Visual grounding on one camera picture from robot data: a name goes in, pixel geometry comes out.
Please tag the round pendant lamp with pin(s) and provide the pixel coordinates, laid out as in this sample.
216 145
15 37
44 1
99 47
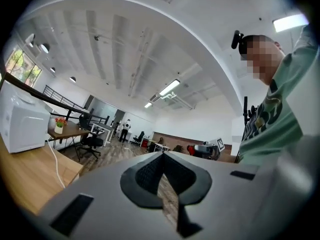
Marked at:
72 79
45 48
30 40
52 70

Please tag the white desk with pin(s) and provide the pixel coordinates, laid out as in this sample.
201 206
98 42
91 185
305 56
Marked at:
103 127

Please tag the long ceiling light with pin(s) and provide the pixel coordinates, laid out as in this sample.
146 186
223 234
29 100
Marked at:
170 87

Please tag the black head-worn camera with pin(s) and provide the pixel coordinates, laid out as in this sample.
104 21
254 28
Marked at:
236 39

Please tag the person's head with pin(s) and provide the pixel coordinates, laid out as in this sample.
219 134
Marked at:
260 56

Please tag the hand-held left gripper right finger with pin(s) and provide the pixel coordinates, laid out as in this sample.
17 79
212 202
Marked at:
225 196

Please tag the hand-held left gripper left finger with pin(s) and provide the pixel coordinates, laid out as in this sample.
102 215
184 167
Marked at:
105 184

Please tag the red box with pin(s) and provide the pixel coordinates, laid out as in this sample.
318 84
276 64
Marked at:
144 143

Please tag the white microwave oven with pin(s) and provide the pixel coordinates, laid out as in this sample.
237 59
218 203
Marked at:
22 119

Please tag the black metal railing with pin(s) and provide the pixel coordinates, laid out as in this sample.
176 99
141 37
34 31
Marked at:
62 100

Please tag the person's green printed shirt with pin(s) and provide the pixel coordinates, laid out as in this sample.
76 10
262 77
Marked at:
275 124

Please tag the black office chair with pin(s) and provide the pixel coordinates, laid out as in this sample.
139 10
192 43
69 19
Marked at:
139 137
92 141
85 121

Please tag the window with green trees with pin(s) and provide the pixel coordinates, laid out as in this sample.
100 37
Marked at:
22 67

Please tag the short ceiling light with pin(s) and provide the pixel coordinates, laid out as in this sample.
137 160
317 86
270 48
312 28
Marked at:
148 105

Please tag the bright ceiling light panel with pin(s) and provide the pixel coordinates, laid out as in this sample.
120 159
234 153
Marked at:
290 22

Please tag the black tripod stand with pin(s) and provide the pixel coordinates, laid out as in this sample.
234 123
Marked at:
246 114

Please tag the white pot with red flowers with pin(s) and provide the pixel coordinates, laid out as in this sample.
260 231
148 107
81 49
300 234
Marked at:
60 125

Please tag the small white table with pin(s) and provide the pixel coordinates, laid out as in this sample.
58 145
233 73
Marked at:
162 147

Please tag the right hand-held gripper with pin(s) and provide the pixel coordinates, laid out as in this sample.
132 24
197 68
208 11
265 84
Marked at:
208 149

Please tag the brown wooden table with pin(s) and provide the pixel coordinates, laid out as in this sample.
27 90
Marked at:
72 131

